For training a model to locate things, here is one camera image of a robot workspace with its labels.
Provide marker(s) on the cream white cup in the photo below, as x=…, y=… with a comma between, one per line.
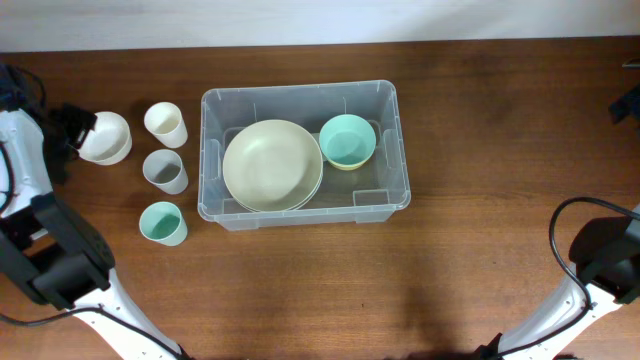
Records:
x=165, y=122

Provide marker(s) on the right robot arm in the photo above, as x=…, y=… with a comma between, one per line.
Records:
x=601, y=276

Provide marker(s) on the yellow bowl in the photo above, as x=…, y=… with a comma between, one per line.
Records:
x=348, y=162

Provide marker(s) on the mint green bowl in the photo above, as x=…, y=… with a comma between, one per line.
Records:
x=347, y=133

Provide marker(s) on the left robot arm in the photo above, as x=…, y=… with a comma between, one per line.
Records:
x=55, y=257

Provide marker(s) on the mint green cup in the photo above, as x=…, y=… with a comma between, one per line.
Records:
x=163, y=223

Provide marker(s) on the grey translucent cup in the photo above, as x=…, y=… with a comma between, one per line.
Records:
x=165, y=170

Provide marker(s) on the cream plate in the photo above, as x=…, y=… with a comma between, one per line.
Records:
x=270, y=150
x=282, y=195

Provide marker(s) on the white small bowl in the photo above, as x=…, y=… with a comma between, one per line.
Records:
x=109, y=142

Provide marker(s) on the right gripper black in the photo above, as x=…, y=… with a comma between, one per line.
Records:
x=627, y=105

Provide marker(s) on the clear plastic storage container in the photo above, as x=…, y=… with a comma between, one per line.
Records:
x=369, y=194

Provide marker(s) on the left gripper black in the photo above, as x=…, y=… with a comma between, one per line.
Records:
x=75, y=119

